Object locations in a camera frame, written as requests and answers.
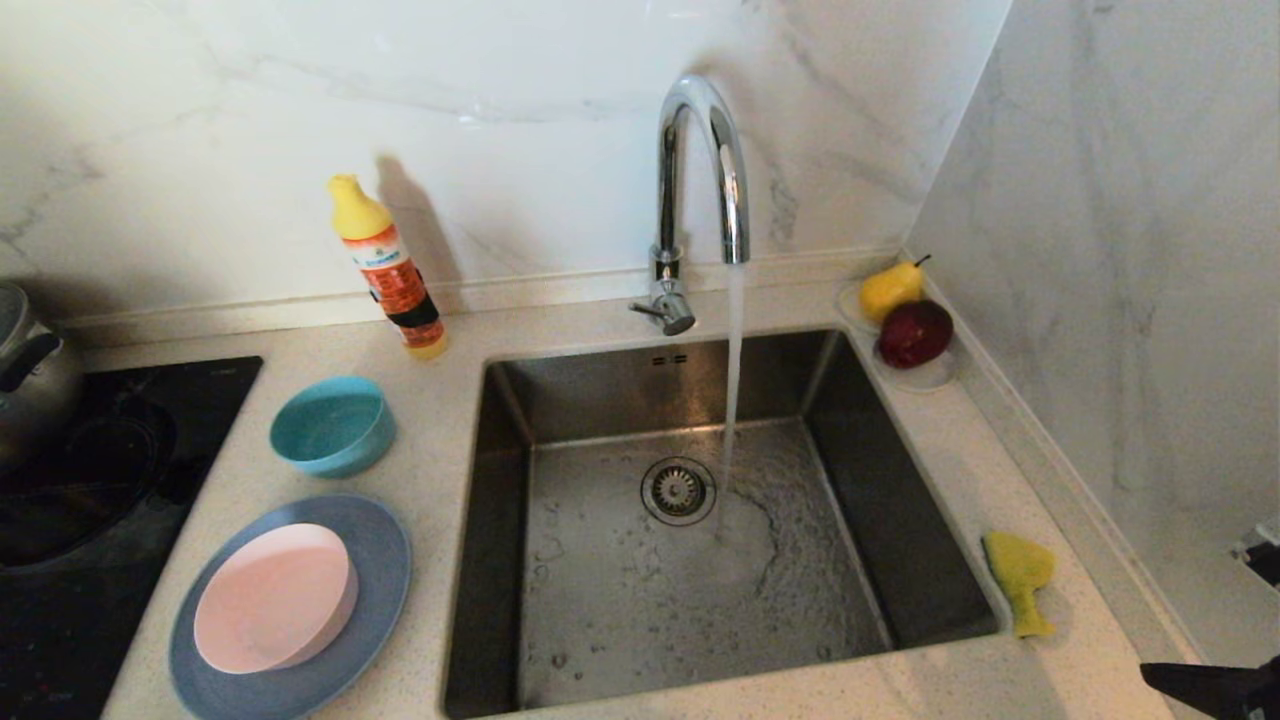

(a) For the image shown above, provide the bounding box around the stainless steel sink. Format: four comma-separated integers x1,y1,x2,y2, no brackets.
443,328,1006,719

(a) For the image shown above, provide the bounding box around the blue-grey plate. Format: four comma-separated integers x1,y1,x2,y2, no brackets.
168,494,413,720

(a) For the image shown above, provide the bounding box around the yellow orange detergent bottle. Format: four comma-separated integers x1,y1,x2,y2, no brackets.
327,173,448,359

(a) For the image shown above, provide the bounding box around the round metal drain strainer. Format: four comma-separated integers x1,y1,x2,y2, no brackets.
640,457,718,527

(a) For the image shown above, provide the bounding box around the black induction cooktop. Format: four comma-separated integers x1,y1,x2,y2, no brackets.
0,355,263,720

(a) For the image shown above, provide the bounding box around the yellow pear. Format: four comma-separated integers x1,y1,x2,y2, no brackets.
858,254,931,325

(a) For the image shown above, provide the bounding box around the pink bowl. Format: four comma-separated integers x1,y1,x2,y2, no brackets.
193,523,359,675

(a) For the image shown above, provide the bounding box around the teal bowl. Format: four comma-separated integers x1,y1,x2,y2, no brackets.
269,375,397,479

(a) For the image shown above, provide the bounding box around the dark red apple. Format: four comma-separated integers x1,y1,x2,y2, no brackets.
878,299,954,370

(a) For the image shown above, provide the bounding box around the small white dish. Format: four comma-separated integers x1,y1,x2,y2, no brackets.
873,350,958,394
837,283,886,333

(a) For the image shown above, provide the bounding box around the yellow green sponge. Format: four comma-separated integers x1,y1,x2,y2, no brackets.
983,531,1058,639

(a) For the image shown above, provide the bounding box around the chrome gooseneck faucet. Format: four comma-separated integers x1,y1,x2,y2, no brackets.
628,75,751,337

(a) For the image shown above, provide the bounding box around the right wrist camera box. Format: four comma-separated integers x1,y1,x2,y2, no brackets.
1233,520,1280,591

